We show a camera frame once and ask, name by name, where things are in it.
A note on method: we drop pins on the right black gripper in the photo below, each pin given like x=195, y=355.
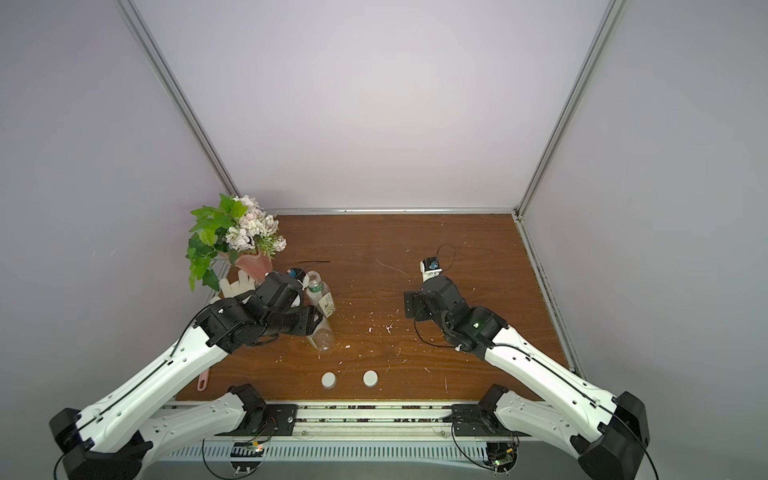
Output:
x=414, y=305

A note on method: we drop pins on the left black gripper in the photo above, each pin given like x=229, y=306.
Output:
x=308, y=320

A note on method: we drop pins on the white bottle cap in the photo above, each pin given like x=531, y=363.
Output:
x=370, y=378
x=328, y=380

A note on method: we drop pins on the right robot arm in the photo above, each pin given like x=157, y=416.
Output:
x=608, y=434

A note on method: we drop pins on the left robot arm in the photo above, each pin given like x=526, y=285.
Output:
x=120, y=435

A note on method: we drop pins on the labelled clear plastic bottle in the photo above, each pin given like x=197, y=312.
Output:
x=319, y=294

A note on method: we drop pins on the pink glass vase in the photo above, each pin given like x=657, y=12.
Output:
x=255, y=266

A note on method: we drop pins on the white knitted work glove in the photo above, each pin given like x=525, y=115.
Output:
x=235, y=283

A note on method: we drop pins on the artificial flower bouquet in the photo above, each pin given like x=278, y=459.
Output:
x=235, y=226

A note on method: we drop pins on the pink brush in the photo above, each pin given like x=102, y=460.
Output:
x=203, y=380

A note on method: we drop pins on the left electronics board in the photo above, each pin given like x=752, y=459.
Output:
x=245, y=458

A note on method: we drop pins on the electronics board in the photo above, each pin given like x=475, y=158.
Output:
x=245, y=458
x=502, y=457

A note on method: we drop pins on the right electronics board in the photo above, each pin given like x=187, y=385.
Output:
x=502, y=457

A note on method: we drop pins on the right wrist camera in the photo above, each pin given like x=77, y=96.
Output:
x=430, y=267

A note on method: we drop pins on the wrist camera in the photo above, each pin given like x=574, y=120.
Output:
x=430, y=267
x=297, y=273

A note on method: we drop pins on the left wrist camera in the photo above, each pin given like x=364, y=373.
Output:
x=297, y=273

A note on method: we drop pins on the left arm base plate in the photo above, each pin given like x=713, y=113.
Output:
x=272, y=420

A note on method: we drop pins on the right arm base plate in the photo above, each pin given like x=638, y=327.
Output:
x=474, y=420

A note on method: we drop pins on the aluminium front rail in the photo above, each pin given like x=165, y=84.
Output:
x=326, y=415

